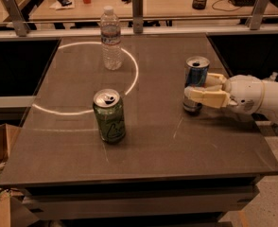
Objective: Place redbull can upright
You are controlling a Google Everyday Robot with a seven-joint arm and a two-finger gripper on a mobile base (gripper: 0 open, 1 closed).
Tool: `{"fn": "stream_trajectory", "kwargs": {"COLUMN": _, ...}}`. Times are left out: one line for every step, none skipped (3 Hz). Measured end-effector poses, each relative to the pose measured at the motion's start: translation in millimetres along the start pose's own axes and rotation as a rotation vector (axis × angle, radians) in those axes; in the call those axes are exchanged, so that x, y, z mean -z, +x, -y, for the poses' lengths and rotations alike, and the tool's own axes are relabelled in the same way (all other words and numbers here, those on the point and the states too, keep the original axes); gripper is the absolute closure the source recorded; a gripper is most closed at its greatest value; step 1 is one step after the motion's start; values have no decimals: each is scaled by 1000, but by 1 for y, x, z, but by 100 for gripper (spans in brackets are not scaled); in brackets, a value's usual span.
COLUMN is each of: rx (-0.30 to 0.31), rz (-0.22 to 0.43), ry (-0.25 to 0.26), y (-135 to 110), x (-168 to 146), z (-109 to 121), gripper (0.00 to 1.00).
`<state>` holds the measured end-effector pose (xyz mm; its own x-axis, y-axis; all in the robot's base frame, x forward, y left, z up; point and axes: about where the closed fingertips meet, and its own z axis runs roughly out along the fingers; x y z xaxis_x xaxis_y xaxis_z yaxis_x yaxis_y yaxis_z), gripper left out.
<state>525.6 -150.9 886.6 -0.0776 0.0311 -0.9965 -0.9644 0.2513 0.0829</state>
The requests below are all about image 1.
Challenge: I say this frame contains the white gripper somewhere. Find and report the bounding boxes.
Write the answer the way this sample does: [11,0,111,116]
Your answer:
[184,73,264,114]

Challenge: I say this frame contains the blue silver Red Bull can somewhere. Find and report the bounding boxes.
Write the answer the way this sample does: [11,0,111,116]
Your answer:
[183,56,210,114]

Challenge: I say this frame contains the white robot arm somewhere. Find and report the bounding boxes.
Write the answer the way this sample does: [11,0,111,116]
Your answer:
[184,73,278,124]

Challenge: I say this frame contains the green soda can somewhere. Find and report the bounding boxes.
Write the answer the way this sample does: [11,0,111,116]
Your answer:
[93,89,126,144]

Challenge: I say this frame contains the clear sanitizer bottle right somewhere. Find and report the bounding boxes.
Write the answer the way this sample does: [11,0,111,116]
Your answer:
[264,72,278,81]

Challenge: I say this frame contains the black mesh cup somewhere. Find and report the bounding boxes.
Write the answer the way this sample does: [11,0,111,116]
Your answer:
[192,0,207,9]

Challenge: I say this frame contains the clear plastic water bottle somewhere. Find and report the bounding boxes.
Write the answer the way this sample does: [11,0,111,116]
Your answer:
[100,6,123,70]

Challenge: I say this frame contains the brown cardboard box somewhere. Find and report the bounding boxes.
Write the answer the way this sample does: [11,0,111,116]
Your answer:
[0,124,39,227]

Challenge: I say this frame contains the black cable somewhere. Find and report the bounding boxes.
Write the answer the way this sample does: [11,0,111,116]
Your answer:
[211,0,237,12]

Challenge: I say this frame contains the right metal bracket post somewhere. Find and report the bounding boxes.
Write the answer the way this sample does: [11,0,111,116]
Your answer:
[246,0,269,30]

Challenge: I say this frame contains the metal bracket post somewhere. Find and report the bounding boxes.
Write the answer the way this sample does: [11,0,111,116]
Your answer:
[246,0,269,30]
[2,0,29,37]
[132,0,143,33]

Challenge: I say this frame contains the middle metal bracket post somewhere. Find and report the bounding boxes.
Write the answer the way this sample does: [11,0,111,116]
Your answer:
[132,0,143,33]

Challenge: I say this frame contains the left metal bracket post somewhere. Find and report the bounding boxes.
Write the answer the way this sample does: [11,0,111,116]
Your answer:
[2,0,29,37]

